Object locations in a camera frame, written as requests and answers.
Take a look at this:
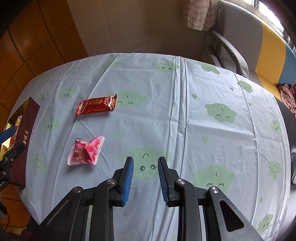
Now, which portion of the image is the black object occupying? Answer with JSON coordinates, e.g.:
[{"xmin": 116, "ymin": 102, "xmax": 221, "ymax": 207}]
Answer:
[{"xmin": 290, "ymin": 152, "xmax": 296, "ymax": 183}]

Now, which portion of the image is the pink snack packet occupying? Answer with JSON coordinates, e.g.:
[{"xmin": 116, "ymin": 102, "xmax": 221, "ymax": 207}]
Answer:
[{"xmin": 67, "ymin": 136, "xmax": 105, "ymax": 168}]

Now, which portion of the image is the light blue printed tablecloth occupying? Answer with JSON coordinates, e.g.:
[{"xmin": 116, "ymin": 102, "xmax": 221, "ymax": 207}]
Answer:
[{"xmin": 11, "ymin": 53, "xmax": 292, "ymax": 241}]

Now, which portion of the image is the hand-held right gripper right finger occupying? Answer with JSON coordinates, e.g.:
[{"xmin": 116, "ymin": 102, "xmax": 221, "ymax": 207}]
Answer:
[{"xmin": 158, "ymin": 156, "xmax": 264, "ymax": 241}]

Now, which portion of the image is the grey yellow blue sofa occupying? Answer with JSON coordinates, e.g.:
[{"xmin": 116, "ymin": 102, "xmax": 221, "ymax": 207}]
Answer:
[{"xmin": 203, "ymin": 0, "xmax": 296, "ymax": 109}]

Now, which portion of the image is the gold-lined dark red box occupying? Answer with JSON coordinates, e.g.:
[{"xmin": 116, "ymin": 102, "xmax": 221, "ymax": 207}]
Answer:
[{"xmin": 5, "ymin": 97, "xmax": 41, "ymax": 189}]

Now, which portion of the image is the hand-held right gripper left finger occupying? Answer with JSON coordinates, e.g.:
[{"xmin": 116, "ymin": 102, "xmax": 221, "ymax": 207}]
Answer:
[{"xmin": 26, "ymin": 156, "xmax": 134, "ymax": 241}]

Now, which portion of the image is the red snack packet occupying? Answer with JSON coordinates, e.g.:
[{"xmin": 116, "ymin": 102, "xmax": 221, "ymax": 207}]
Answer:
[{"xmin": 76, "ymin": 93, "xmax": 118, "ymax": 116}]

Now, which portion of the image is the checked curtain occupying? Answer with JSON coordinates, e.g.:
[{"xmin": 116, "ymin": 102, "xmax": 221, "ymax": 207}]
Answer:
[{"xmin": 182, "ymin": 0, "xmax": 216, "ymax": 31}]

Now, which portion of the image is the pink clothing on sofa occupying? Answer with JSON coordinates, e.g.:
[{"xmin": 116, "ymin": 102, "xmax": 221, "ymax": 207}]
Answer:
[{"xmin": 277, "ymin": 83, "xmax": 296, "ymax": 116}]

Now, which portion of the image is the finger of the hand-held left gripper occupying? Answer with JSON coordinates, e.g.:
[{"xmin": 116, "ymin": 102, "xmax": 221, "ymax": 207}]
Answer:
[
  {"xmin": 0, "ymin": 127, "xmax": 18, "ymax": 145},
  {"xmin": 0, "ymin": 142, "xmax": 25, "ymax": 167}
]

